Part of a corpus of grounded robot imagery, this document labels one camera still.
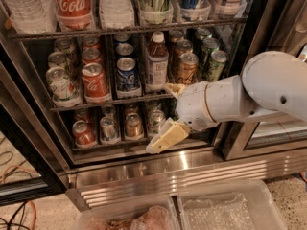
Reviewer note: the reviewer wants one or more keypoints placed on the front gold can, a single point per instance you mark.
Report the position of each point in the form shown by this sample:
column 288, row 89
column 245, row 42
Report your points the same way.
column 187, row 66

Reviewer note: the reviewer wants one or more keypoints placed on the large coca cola bottle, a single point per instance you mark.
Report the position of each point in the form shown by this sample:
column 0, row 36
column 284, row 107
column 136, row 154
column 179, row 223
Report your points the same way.
column 74, row 14

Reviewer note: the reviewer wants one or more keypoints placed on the rear green can right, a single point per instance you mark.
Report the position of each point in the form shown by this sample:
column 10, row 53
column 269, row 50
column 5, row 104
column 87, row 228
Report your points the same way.
column 200, row 35

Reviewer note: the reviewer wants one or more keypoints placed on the middle wire shelf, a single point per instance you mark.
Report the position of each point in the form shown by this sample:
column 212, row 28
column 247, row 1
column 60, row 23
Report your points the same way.
column 145, row 98

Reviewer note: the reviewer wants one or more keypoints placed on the gold can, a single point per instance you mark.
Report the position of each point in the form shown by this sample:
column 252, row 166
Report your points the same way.
column 187, row 66
column 173, row 38
column 181, row 47

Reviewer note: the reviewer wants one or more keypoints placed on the middle clear water bottle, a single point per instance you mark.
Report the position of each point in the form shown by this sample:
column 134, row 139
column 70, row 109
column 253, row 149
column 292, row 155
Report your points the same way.
column 116, row 14

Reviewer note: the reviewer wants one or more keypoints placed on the top wire shelf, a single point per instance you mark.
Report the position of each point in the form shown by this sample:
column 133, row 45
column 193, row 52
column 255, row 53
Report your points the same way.
column 12, row 34

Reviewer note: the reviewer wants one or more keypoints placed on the bottom shelf white can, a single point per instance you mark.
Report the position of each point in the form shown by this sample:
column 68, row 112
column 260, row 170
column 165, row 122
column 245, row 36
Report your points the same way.
column 156, row 121

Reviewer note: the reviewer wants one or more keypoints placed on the wire shelf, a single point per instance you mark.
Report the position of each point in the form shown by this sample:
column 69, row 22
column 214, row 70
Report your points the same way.
column 12, row 34
column 145, row 98

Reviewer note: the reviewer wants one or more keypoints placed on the rear white green can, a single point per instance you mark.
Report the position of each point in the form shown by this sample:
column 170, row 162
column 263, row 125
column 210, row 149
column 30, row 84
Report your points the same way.
column 67, row 46

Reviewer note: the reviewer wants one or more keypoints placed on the blue pepsi can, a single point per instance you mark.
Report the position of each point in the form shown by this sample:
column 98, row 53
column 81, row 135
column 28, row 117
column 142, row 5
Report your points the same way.
column 124, row 50
column 127, row 76
column 121, row 38

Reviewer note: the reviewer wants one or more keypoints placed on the clear plastic bin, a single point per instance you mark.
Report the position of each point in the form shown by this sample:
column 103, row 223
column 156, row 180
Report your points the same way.
column 149, row 212
column 233, row 205

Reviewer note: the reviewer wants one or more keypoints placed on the clear water bottle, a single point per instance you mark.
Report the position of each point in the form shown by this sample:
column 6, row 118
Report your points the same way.
column 116, row 14
column 33, row 17

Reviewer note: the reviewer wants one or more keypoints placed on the left clear plastic bin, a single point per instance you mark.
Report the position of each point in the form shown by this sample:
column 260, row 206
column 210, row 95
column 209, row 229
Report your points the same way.
column 149, row 212

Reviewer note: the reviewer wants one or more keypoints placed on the left clear water bottle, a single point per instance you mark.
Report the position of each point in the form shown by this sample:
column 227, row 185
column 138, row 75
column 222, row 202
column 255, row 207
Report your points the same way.
column 33, row 17

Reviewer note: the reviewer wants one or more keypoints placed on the bottom shelf silver can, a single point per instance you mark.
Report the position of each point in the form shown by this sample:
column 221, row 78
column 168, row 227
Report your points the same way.
column 108, row 128

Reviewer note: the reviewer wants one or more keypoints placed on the bottom shelf orange can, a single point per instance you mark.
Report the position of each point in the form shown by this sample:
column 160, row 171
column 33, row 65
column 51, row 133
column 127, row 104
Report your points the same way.
column 133, row 125

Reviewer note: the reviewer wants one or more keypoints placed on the front white green can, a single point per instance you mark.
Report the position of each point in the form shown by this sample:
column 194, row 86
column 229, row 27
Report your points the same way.
column 60, row 84

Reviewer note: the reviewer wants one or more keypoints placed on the front green can right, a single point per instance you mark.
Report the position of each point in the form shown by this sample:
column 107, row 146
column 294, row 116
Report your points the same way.
column 215, row 65

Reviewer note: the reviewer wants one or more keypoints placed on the front blue pepsi can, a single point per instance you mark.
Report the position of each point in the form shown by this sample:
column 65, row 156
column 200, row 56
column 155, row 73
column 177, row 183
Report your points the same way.
column 127, row 76

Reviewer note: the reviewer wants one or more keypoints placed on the right fridge glass door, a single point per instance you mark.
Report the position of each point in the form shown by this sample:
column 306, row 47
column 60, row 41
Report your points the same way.
column 278, row 25

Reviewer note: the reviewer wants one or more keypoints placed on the white green can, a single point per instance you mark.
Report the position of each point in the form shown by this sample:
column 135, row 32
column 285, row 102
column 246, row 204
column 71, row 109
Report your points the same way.
column 60, row 84
column 57, row 59
column 67, row 46

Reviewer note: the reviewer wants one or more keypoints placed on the rear gold can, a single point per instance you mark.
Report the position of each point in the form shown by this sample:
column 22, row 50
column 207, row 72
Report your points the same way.
column 173, row 38

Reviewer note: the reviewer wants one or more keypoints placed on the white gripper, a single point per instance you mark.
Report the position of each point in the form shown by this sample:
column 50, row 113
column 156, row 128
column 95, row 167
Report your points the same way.
column 192, row 106

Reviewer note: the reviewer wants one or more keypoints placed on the bottom shelf red can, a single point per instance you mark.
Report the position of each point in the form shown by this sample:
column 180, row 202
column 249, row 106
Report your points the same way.
column 83, row 133

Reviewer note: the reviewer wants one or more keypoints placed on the right clear plastic bin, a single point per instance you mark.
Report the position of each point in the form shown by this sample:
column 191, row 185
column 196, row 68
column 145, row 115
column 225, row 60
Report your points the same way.
column 233, row 205

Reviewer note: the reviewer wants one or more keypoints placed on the red coke can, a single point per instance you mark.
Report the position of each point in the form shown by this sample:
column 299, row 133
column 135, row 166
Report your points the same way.
column 94, row 80
column 91, row 55
column 90, row 42

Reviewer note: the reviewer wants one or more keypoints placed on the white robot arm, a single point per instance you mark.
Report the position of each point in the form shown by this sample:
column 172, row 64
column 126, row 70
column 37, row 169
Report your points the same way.
column 272, row 84

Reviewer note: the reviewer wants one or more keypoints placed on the steel fridge bottom grille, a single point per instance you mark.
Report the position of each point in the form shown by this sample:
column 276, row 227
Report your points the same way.
column 166, row 174

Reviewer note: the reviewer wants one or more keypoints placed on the left fridge door frame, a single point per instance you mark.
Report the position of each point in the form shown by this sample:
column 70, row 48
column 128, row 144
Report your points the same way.
column 39, row 175

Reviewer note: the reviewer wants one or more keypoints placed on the brown tea bottle white label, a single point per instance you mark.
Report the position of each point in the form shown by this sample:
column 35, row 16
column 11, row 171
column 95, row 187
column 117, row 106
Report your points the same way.
column 157, row 60

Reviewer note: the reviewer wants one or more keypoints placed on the rear blue pepsi can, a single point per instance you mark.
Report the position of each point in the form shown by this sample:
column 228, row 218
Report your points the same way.
column 121, row 38

